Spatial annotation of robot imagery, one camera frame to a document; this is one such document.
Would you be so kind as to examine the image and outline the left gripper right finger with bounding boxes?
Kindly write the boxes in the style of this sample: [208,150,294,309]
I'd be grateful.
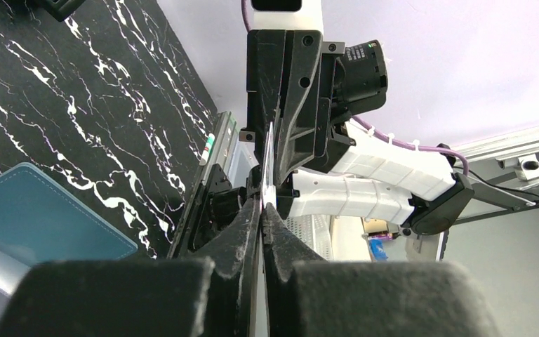
[262,205,500,336]

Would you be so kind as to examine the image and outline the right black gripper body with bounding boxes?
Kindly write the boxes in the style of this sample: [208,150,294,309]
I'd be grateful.
[240,39,388,173]

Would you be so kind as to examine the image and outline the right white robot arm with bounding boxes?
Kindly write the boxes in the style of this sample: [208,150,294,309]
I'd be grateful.
[241,29,474,236]

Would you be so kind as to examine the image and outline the white striped credit card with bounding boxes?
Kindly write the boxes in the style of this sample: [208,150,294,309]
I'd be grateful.
[260,121,277,209]

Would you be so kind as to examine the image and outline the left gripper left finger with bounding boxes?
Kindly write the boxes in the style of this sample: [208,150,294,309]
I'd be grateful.
[0,197,261,336]

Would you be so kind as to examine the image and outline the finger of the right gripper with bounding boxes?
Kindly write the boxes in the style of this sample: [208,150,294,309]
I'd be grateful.
[274,30,323,185]
[246,30,285,140]

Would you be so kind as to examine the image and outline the blue leather card holder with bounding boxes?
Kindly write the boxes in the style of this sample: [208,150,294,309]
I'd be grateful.
[0,162,139,267]

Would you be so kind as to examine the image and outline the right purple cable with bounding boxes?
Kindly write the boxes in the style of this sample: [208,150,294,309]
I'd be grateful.
[240,0,470,178]

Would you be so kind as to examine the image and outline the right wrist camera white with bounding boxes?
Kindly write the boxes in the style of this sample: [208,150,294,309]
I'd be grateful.
[248,0,324,34]

